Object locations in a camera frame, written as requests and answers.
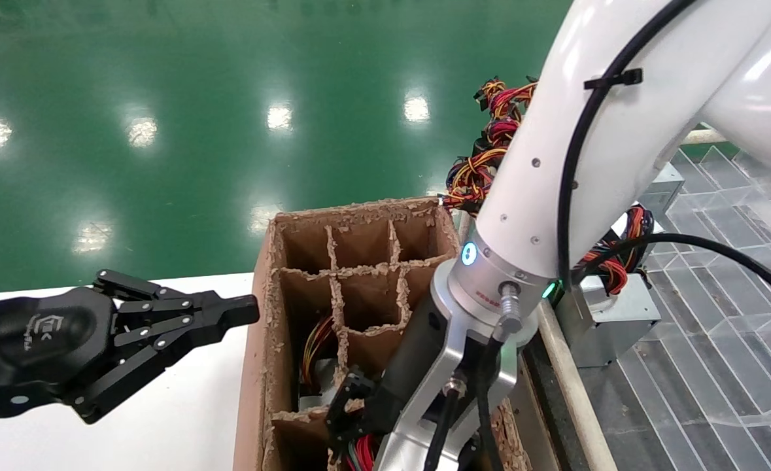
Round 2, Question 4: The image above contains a purple yellow red wire bundle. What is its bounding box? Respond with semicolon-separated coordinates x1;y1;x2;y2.
572;239;631;295

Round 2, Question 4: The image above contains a white pipe with black end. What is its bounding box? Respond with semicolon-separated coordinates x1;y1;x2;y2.
679;128;729;146

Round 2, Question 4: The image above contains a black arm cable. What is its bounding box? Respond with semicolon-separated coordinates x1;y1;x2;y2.
555;0;694;288
572;232;771;321

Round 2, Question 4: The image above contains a white-topped power supply with wires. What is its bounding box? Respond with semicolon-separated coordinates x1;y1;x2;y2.
611;206;655;257

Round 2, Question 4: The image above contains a black cable tie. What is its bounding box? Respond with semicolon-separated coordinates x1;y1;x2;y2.
585;67;644;90

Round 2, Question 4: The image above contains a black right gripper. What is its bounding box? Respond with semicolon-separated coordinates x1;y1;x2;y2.
325;288;454;459

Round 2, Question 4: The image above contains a black frame rail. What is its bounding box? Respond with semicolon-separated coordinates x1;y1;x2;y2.
523;334;589;471

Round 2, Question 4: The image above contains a black cable with silver plug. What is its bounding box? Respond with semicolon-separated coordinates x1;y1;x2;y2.
423;376;468;471
473;281;523;471

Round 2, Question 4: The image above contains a grey power supply with wires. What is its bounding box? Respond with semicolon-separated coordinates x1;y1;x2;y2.
555;271;662;368
297;313;343;413
330;432;386;471
640;162;685;217

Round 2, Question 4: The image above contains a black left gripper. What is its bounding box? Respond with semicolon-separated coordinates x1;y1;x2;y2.
0;270;260;425

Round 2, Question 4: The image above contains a clear plastic divider tray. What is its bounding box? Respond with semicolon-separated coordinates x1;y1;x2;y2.
581;147;771;471

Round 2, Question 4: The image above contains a brown cardboard divider box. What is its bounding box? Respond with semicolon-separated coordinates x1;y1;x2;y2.
233;196;533;471

